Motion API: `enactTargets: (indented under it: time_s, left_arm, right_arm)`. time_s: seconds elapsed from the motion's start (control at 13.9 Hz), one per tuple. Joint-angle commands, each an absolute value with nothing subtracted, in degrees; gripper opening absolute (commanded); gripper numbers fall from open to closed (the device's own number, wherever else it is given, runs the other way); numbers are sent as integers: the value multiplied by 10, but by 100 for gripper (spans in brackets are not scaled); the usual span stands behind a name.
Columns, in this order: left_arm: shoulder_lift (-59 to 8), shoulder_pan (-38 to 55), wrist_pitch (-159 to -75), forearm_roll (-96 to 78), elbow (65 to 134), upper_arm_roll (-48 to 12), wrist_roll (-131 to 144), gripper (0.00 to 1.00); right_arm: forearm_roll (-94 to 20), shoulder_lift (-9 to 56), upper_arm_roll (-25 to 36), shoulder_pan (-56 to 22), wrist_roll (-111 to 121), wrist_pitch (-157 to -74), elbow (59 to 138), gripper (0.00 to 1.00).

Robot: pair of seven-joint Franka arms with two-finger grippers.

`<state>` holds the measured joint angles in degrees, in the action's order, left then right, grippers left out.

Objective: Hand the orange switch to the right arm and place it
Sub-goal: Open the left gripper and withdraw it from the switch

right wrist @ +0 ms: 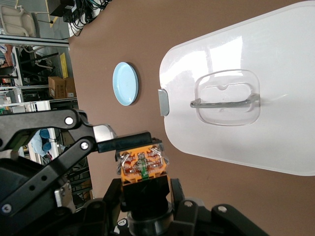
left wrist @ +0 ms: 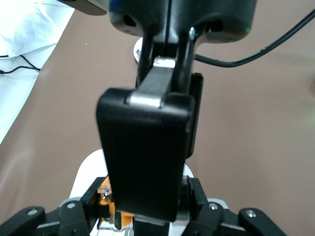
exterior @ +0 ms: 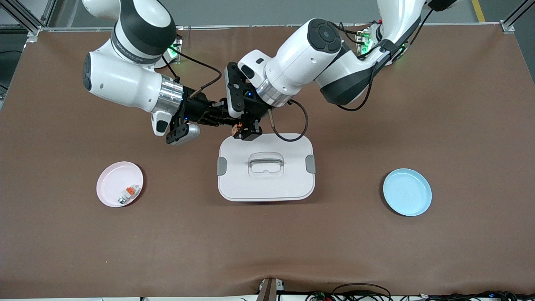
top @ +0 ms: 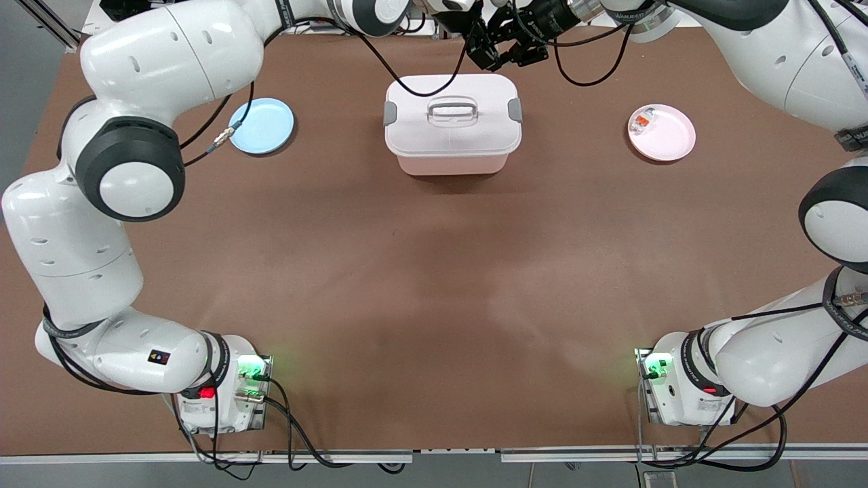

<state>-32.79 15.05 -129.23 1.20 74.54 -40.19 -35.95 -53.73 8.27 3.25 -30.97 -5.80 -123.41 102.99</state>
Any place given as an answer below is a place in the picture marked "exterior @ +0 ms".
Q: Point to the blue round plate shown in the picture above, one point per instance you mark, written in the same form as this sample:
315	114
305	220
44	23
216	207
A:
407	192

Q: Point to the brown table mat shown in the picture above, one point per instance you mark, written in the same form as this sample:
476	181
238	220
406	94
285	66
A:
267	242

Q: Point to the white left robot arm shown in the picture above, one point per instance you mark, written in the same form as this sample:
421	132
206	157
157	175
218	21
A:
301	62

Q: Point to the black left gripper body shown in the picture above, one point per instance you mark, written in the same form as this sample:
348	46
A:
253	109

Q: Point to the white lidded storage box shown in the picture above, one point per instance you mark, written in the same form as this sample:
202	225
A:
266	167

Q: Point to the aluminium frame post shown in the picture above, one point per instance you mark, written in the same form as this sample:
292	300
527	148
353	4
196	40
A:
512	23
29	19

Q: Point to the white and orange switch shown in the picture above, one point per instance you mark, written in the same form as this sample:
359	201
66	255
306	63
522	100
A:
130	191

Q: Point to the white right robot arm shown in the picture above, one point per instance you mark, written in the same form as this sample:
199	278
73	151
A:
121	79

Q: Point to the pink round plate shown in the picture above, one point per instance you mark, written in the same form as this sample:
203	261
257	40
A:
113	184

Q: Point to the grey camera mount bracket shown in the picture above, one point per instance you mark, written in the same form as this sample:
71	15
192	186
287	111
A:
269	289

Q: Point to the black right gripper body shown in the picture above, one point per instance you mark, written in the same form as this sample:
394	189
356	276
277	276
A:
198	109

